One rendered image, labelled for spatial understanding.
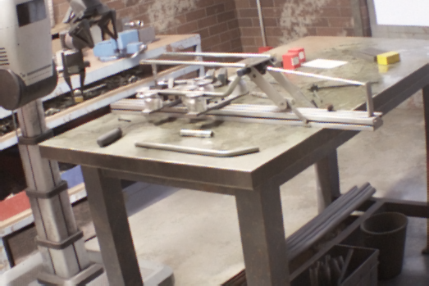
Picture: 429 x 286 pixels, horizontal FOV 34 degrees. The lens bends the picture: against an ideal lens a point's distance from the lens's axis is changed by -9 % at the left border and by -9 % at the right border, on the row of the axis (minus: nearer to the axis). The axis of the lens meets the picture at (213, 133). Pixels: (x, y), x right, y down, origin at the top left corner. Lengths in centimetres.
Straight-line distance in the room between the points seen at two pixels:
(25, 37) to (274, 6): 333
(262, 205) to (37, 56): 100
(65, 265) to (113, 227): 45
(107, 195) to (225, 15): 356
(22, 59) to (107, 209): 58
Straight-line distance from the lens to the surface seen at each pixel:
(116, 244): 224
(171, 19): 515
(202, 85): 213
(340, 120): 184
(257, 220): 181
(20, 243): 344
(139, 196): 397
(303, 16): 537
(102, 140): 199
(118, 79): 374
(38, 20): 244
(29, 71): 241
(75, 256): 264
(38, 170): 252
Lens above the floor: 141
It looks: 16 degrees down
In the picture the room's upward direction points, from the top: 9 degrees counter-clockwise
